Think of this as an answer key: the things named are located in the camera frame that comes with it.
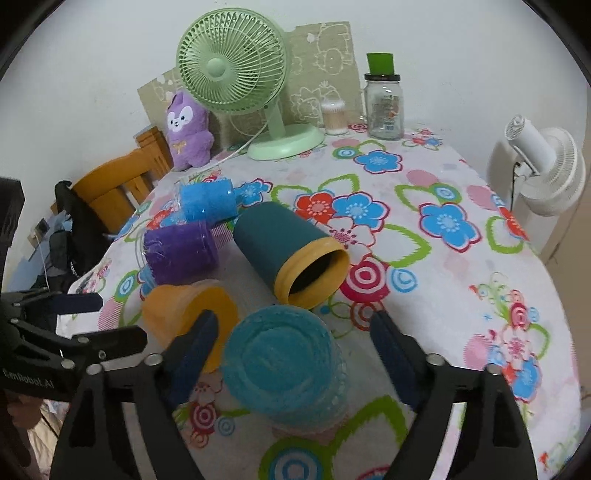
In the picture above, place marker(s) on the beige patterned board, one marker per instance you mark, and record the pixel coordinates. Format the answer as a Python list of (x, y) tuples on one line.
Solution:
[(323, 69)]

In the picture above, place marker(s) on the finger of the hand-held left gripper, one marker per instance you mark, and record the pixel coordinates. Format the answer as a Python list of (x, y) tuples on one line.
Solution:
[(115, 340), (78, 303)]

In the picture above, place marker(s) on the glass jar black lid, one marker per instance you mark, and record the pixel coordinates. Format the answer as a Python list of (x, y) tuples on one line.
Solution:
[(383, 110)]

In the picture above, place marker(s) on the light blue plastic cup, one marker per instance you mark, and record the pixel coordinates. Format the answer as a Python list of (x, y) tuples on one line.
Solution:
[(281, 360)]

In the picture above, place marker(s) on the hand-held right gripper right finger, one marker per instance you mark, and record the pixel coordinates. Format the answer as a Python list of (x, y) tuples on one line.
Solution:
[(392, 360)]

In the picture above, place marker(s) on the white standing fan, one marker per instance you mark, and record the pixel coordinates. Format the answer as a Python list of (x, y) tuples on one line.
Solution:
[(554, 170)]

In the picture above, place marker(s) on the black bag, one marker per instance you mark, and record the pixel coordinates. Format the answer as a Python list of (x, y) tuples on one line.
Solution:
[(74, 230)]

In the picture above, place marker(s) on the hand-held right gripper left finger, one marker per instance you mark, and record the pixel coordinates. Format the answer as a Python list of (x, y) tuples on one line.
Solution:
[(194, 360)]

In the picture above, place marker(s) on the cotton swab container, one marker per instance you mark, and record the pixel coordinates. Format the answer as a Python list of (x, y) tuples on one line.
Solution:
[(333, 117)]

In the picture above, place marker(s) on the wooden chair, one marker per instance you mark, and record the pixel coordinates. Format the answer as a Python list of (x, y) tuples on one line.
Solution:
[(106, 184), (154, 147)]

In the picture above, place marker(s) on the purple plush toy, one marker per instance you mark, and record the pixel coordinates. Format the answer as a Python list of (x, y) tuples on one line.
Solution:
[(187, 129)]

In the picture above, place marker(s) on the orange plastic cup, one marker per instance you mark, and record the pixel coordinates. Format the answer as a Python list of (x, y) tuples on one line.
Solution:
[(171, 314)]

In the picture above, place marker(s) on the blue transparent plastic cup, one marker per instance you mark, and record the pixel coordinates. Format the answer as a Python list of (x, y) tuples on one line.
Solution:
[(207, 201)]

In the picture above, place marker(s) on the purple transparent plastic cup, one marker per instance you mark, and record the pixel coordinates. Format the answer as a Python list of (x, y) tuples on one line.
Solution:
[(180, 251)]

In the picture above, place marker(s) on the teal cup with yellow rim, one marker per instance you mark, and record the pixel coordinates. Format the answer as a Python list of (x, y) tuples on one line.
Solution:
[(272, 240)]

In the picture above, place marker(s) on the green desk fan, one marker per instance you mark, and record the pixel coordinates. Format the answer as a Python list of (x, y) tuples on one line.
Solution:
[(217, 69)]

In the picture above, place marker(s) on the floral tablecloth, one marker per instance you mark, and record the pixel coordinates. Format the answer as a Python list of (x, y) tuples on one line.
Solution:
[(415, 300)]

